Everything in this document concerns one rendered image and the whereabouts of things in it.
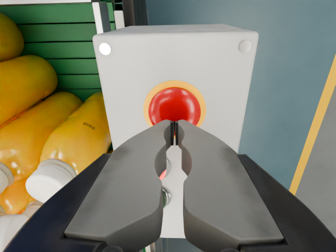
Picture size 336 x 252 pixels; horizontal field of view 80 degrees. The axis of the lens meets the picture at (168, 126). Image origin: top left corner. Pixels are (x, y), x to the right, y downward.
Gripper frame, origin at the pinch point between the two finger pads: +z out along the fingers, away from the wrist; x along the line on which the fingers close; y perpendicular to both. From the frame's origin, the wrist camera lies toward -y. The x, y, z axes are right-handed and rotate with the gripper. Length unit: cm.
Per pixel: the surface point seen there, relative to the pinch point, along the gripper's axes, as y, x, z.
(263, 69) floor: 24, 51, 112
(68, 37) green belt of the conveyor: -3.2, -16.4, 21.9
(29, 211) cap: 12.9, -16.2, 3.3
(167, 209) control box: 10.3, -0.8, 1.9
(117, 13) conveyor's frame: -6.2, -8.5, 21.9
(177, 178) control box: 6.4, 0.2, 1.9
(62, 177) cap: 7.6, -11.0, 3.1
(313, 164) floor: 95, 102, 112
